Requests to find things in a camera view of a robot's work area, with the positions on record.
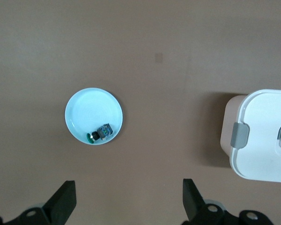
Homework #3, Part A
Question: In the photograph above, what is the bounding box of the white lidded storage box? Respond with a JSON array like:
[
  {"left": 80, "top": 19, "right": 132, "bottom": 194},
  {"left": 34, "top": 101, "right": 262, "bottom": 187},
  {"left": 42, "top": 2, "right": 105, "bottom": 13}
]
[{"left": 221, "top": 89, "right": 281, "bottom": 184}]

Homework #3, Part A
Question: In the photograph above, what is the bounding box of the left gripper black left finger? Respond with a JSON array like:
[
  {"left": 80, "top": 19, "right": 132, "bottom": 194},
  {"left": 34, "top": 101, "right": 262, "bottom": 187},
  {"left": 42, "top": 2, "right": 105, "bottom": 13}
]
[{"left": 0, "top": 180, "right": 77, "bottom": 225}]

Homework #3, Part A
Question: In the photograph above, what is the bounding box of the light blue round plate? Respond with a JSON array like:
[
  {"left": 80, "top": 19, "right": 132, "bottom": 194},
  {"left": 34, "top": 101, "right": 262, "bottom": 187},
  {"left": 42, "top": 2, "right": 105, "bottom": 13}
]
[{"left": 65, "top": 87, "right": 124, "bottom": 146}]

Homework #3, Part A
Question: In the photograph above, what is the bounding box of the small dark electronic part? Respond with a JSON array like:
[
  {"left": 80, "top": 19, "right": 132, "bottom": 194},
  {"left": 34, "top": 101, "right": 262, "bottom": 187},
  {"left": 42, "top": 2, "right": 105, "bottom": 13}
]
[{"left": 86, "top": 123, "right": 114, "bottom": 143}]

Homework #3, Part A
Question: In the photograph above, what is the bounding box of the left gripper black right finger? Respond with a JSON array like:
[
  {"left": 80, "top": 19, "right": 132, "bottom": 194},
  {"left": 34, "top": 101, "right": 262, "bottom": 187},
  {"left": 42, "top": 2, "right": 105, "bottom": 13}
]
[{"left": 181, "top": 178, "right": 274, "bottom": 225}]

